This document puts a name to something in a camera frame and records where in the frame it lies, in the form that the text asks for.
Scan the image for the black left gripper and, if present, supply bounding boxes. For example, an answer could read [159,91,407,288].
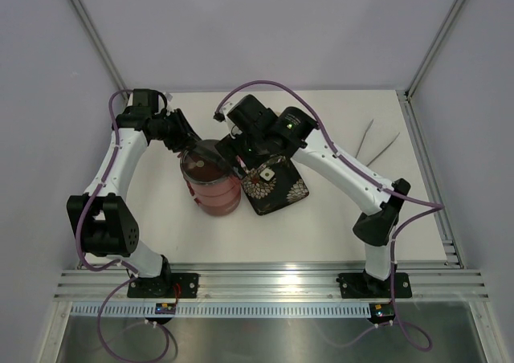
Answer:
[152,109,202,153]

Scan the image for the grey transparent lid red handles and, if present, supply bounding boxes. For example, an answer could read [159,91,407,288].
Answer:
[180,139,232,185]

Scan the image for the pink bowl with handles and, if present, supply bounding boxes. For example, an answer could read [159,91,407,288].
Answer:
[190,187,241,209]

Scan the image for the metal food tongs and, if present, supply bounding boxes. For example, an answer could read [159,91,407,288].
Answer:
[355,119,401,167]

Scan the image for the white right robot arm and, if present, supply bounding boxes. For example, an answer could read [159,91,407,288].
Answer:
[214,95,410,296]

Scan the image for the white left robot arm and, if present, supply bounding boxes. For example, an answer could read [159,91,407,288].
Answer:
[66,88,200,297]

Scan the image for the white sushi cube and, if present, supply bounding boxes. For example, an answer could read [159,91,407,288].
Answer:
[259,168,275,182]

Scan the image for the black floral square plate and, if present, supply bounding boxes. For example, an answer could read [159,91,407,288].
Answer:
[241,159,310,215]

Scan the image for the dark pink bowl front left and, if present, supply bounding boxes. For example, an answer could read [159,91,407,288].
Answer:
[198,200,240,217]

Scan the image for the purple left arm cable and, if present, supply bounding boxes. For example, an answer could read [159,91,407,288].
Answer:
[75,89,180,359]

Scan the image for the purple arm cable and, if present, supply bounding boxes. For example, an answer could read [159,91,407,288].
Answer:
[216,80,445,350]
[75,89,180,359]

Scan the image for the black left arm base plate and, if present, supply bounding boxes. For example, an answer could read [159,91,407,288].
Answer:
[127,273,200,299]

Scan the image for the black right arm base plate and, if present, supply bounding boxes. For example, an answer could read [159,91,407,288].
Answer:
[336,271,413,299]

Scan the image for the aluminium front rail frame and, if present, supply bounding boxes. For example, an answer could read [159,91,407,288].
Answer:
[53,263,490,302]

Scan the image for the left aluminium post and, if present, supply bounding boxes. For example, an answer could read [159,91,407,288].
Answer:
[68,0,126,90]

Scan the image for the aluminium post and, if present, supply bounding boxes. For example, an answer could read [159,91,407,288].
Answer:
[68,0,126,90]
[404,0,468,101]

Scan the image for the slotted white cable duct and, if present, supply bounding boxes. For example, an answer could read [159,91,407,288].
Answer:
[71,302,371,319]

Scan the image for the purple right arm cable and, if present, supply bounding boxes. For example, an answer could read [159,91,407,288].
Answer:
[216,80,445,350]

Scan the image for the right aluminium post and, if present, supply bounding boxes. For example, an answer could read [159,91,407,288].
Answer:
[404,0,468,101]

